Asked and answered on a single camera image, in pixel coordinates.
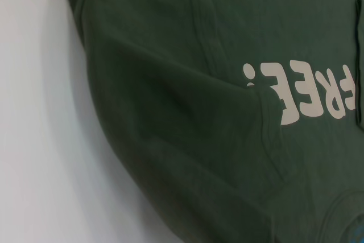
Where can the dark green FREE t-shirt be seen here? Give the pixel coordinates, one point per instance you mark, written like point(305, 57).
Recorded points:
point(213, 112)

